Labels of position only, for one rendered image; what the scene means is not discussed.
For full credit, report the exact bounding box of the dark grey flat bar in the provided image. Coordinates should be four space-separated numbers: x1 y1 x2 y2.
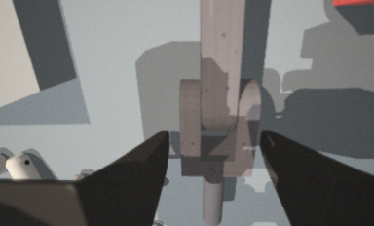
201 0 245 130

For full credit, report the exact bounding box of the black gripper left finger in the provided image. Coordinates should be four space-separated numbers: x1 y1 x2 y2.
0 131 169 226

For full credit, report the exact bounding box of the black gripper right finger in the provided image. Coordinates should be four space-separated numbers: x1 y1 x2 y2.
260 130 374 226

